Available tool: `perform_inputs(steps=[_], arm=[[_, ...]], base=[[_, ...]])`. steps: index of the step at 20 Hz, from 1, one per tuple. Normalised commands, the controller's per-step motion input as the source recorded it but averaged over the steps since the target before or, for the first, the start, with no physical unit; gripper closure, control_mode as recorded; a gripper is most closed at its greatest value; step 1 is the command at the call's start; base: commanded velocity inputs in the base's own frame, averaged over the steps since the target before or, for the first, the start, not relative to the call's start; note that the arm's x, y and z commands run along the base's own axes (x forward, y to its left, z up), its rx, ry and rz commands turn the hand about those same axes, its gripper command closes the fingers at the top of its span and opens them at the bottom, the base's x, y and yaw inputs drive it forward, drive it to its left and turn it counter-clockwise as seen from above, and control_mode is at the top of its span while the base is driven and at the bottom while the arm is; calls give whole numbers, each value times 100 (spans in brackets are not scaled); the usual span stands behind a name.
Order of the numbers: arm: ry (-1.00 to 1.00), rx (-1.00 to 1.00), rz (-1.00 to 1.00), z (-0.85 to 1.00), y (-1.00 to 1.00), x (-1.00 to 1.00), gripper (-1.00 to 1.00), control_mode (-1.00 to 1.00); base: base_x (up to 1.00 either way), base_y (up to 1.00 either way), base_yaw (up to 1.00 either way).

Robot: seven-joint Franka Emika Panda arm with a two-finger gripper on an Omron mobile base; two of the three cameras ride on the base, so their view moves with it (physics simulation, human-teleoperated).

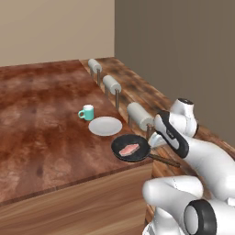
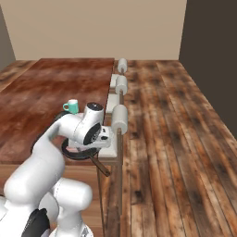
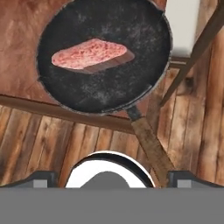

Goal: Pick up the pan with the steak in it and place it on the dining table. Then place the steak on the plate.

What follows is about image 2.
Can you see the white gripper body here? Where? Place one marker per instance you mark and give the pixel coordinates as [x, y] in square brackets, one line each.
[74, 144]

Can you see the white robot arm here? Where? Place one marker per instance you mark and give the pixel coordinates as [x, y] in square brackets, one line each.
[37, 172]

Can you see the brown steak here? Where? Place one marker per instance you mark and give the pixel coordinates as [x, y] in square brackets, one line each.
[82, 150]

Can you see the brown wooden dining table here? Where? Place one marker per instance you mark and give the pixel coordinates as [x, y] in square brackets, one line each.
[46, 89]

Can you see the teal mug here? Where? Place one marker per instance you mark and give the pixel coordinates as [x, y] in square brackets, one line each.
[72, 107]

